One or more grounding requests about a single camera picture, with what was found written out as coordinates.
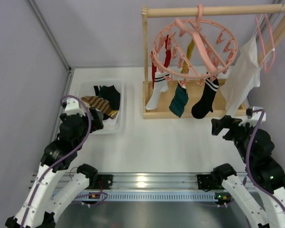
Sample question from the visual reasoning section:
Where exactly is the black sock in basket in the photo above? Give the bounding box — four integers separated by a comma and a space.
93, 85, 102, 96

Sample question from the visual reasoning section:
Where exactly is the pink round clip hanger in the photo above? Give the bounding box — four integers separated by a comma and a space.
144, 4, 238, 81

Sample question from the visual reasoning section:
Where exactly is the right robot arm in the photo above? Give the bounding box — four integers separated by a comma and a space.
211, 115, 285, 228

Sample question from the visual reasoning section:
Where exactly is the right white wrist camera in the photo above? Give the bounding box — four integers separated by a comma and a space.
246, 106, 266, 124

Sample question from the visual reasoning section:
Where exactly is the white striped sock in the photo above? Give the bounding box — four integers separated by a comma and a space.
146, 72, 170, 110

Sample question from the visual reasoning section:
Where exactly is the clear plastic basket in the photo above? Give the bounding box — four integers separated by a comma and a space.
74, 78, 125, 134

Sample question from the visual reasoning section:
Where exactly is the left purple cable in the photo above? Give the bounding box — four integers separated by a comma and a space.
20, 95, 109, 228

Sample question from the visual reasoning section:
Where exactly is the wooden clothes rack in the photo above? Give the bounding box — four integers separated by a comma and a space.
142, 4, 285, 119

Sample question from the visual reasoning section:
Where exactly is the brown striped sock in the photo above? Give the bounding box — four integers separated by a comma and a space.
81, 96, 118, 119

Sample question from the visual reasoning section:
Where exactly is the aluminium rail frame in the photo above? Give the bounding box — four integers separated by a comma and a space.
28, 172, 259, 190

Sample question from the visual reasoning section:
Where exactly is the black striped sock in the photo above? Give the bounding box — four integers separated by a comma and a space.
191, 78, 219, 119

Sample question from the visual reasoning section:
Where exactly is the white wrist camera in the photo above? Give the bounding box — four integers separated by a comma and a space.
65, 98, 85, 116
246, 106, 266, 124

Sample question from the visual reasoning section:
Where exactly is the white slotted cable duct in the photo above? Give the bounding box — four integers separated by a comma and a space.
71, 191, 231, 202

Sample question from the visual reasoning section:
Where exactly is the mustard yellow sock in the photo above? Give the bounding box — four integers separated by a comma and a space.
180, 39, 195, 75

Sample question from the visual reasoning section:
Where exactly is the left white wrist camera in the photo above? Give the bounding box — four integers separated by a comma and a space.
65, 98, 85, 116

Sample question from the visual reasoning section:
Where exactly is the pink clothes hanger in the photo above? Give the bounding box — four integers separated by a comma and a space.
255, 13, 276, 73

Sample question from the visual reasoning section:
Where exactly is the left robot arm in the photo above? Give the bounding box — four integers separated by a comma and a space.
5, 108, 103, 228

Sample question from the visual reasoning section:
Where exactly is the dark teal sock in basket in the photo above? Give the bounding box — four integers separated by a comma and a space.
98, 85, 121, 110

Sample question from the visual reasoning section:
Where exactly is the teal green sock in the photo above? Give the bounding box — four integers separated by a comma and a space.
169, 84, 189, 118

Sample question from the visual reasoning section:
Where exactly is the red sock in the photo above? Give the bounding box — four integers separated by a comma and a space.
152, 60, 157, 88
164, 34, 171, 68

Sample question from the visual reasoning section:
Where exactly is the white undershirt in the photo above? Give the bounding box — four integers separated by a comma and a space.
220, 36, 260, 116

